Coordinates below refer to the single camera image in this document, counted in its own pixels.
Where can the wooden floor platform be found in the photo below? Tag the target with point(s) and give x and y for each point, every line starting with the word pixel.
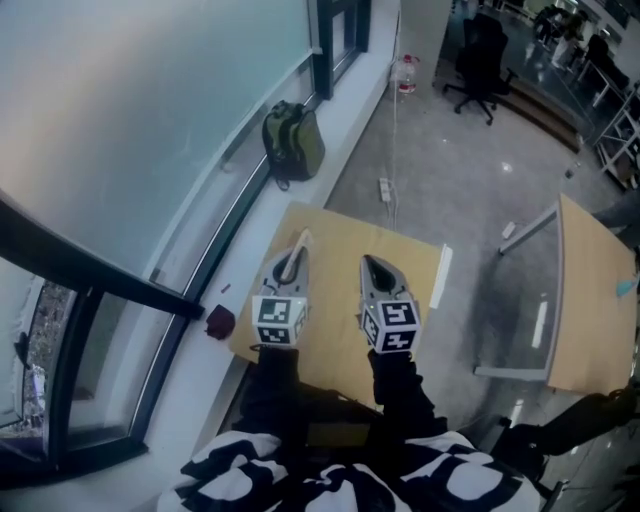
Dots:
pixel 545 115

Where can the person's right forearm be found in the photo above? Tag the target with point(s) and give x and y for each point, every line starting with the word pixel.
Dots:
pixel 400 395

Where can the large clear water bottle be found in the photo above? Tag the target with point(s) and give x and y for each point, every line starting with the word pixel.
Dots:
pixel 405 75

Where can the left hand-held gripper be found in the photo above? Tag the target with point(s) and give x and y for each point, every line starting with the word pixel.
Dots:
pixel 275 320

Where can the white metal shelving rack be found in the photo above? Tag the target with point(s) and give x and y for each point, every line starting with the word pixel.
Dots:
pixel 620 135

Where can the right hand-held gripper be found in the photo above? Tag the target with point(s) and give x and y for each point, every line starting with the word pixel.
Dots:
pixel 392 325

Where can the square wooden desk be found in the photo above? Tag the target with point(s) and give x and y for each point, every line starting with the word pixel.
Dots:
pixel 340 240

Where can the small teal object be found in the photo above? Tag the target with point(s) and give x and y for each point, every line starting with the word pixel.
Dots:
pixel 626 288

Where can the dark window frame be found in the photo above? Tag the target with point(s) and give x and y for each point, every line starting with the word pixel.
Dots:
pixel 165 295

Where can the long wooden desk metal legs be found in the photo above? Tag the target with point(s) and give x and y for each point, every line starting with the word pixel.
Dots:
pixel 595 280

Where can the dark red pouch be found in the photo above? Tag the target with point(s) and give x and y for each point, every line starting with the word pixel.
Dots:
pixel 221 322

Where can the olive green backpack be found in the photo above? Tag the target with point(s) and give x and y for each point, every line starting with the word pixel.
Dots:
pixel 295 142

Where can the person's patterned black white top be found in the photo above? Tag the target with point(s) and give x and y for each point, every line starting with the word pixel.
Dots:
pixel 350 480

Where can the person's left forearm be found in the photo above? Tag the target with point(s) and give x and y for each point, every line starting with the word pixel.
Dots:
pixel 275 390

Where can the white power strip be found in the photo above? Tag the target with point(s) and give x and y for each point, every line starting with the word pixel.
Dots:
pixel 508 230
pixel 384 189

